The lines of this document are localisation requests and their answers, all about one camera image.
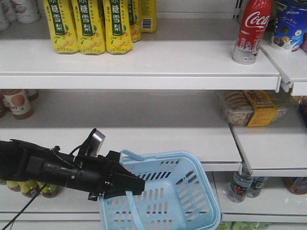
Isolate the clear water bottle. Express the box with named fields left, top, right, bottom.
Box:
left=227, top=165, right=253, bottom=203
left=247, top=177, right=268, bottom=198

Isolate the yellow lemon tea bottle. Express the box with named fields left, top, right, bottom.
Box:
left=6, top=181, right=21, bottom=192
left=42, top=184, right=59, bottom=198
left=19, top=180, right=39, bottom=198

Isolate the yellow pear drink bottle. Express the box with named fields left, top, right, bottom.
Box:
left=43, top=0, right=79, bottom=54
left=140, top=0, right=157, bottom=33
left=128, top=0, right=141, bottom=42
left=71, top=0, right=106, bottom=55
left=103, top=0, right=133, bottom=55

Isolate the blue cookie tub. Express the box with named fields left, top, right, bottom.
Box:
left=271, top=0, right=307, bottom=52

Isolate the white metal shelving unit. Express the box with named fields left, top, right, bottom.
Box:
left=0, top=0, right=307, bottom=230

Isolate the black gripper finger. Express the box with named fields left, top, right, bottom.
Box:
left=111, top=163, right=145, bottom=195
left=104, top=189, right=126, bottom=199

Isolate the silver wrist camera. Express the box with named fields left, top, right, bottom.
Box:
left=79, top=128, right=106, bottom=158

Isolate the red coca-cola aluminium bottle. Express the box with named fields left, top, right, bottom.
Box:
left=232, top=0, right=272, bottom=65

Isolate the white peach drink bottle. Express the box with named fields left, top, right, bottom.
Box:
left=0, top=0, right=16, bottom=31
left=12, top=0, right=40, bottom=23

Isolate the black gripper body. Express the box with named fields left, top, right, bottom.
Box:
left=26, top=146, right=120, bottom=201

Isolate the light blue plastic basket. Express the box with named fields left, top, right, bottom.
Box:
left=99, top=149, right=221, bottom=230

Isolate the black cable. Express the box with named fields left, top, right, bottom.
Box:
left=0, top=183, right=48, bottom=230

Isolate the clear biscuit tray yellow label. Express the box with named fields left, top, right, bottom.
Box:
left=217, top=90, right=297, bottom=127

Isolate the orange C100 drink bottle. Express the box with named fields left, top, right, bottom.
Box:
left=2, top=89, right=34, bottom=120

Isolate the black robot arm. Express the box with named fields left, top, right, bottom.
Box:
left=0, top=139, right=145, bottom=201

